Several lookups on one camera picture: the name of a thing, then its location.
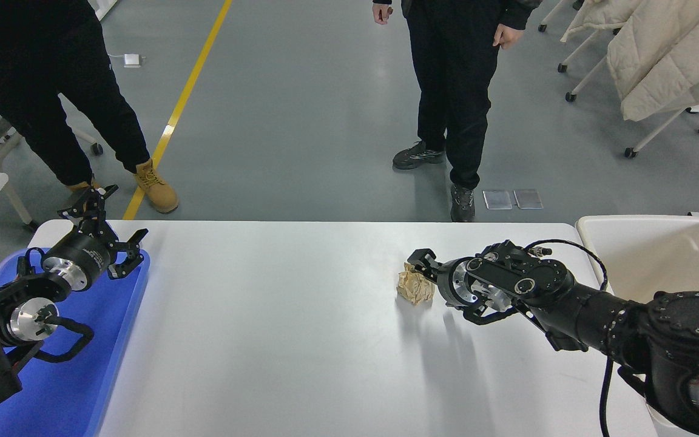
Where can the large pale plastic bin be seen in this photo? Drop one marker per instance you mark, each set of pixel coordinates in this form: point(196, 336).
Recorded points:
point(665, 255)

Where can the tan paper ball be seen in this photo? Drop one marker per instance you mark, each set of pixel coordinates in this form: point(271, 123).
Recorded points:
point(411, 290)

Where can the small cream quilted coat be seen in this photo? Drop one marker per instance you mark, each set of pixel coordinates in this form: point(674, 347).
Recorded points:
point(598, 15)

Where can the person's right hand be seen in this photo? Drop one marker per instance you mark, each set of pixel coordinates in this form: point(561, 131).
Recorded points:
point(383, 13)

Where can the white frame caster chair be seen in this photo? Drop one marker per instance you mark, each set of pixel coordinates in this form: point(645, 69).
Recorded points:
point(630, 152)
point(562, 68)

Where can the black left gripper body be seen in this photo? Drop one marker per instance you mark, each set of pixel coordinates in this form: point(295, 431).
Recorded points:
point(91, 255)

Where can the white power adapter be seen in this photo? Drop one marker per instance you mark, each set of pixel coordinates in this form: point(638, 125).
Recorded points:
point(132, 60)

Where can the blue plastic tray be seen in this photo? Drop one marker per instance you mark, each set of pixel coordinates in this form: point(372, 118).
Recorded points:
point(82, 376)

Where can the large cream quilted coat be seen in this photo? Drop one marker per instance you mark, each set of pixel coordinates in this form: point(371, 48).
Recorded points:
point(671, 54)

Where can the silver floor plate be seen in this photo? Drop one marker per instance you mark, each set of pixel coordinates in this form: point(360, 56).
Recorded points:
point(497, 199)
point(528, 198)

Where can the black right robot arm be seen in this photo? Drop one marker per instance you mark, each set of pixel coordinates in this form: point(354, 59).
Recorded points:
point(592, 312)

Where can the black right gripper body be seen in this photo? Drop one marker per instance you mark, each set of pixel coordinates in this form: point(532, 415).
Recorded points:
point(446, 282)

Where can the person's left hand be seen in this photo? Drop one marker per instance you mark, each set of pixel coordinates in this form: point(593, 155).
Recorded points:
point(507, 36)

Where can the person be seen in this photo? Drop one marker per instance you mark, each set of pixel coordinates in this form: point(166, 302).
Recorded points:
point(459, 73)
point(34, 60)

